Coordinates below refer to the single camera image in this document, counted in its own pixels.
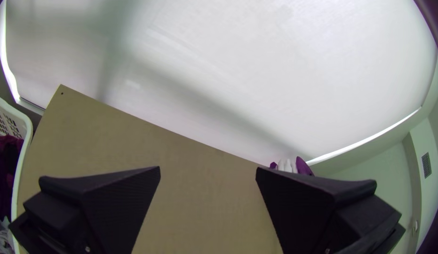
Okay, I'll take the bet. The wall vent grille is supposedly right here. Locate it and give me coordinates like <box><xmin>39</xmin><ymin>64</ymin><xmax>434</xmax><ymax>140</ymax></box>
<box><xmin>421</xmin><ymin>152</ymin><xmax>433</xmax><ymax>179</ymax></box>

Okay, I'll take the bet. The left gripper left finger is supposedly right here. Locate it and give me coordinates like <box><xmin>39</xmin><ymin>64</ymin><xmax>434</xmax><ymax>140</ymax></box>
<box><xmin>8</xmin><ymin>166</ymin><xmax>161</xmax><ymax>254</ymax></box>

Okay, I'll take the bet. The pile of folded clothes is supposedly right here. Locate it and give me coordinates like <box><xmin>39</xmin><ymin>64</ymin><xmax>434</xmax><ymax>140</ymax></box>
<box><xmin>269</xmin><ymin>156</ymin><xmax>315</xmax><ymax>176</ymax></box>

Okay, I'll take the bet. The white laundry basket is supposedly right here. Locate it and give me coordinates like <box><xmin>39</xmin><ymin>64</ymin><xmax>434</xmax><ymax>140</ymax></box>
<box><xmin>0</xmin><ymin>92</ymin><xmax>34</xmax><ymax>254</ymax></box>

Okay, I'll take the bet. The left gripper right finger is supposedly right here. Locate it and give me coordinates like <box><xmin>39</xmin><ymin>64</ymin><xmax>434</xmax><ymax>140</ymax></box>
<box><xmin>255</xmin><ymin>166</ymin><xmax>407</xmax><ymax>254</ymax></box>

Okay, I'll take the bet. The heap of clothes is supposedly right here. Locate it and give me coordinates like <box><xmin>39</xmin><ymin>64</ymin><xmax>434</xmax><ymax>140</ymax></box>
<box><xmin>0</xmin><ymin>133</ymin><xmax>24</xmax><ymax>254</ymax></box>

